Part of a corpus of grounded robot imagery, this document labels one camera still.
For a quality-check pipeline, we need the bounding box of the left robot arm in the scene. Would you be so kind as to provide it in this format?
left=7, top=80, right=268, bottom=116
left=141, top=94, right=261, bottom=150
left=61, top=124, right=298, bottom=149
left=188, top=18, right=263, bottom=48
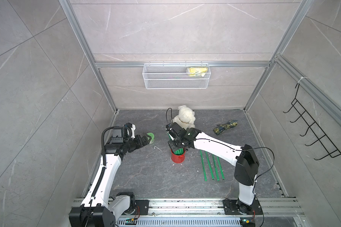
left=69, top=123, right=154, bottom=227

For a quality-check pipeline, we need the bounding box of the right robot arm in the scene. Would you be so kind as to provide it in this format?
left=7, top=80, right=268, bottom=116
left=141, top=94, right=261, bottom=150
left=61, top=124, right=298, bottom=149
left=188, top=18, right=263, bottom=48
left=166, top=123, right=267, bottom=215

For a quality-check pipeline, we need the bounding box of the red cylindrical container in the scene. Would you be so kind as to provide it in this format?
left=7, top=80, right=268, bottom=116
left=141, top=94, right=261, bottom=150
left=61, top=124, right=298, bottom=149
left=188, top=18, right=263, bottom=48
left=171, top=150, right=185, bottom=164

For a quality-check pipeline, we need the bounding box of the green straw bundle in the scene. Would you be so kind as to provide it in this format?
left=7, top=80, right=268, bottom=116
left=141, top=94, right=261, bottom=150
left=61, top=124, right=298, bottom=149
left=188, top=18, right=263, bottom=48
left=172, top=148, right=185, bottom=155

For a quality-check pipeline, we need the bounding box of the white plush dog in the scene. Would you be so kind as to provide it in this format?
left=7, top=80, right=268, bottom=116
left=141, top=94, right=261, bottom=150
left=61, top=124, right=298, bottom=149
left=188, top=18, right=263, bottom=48
left=173, top=105, right=196, bottom=130

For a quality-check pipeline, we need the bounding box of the small green lidded jar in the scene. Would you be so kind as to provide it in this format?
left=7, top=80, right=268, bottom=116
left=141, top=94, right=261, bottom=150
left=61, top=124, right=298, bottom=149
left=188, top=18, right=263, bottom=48
left=147, top=132, right=155, bottom=144

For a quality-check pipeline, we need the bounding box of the camouflage cloth pouch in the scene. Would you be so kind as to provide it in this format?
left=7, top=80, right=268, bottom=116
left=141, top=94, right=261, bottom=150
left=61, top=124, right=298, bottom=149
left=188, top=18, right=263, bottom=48
left=213, top=120, right=238, bottom=135

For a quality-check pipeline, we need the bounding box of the yellow sponge in basket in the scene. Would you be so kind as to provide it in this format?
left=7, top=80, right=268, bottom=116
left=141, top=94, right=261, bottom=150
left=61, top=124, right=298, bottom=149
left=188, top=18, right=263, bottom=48
left=186, top=67, right=208, bottom=77

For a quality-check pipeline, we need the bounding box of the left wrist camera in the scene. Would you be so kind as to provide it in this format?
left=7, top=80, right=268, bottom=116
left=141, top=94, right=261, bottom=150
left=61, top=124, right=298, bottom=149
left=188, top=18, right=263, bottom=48
left=123, top=123, right=136, bottom=139

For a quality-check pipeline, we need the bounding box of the white wire mesh basket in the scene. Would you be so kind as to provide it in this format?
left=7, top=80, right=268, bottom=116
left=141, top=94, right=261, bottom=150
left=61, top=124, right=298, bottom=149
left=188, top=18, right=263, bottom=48
left=142, top=62, right=211, bottom=89

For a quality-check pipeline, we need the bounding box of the metal base rail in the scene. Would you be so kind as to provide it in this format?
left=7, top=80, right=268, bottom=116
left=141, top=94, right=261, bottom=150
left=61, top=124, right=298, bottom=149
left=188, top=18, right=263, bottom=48
left=69, top=197, right=305, bottom=227

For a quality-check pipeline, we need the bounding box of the black wire hook rack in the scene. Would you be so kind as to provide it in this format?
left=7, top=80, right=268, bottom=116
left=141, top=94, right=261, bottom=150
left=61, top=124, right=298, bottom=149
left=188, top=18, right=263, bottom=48
left=283, top=83, right=341, bottom=161

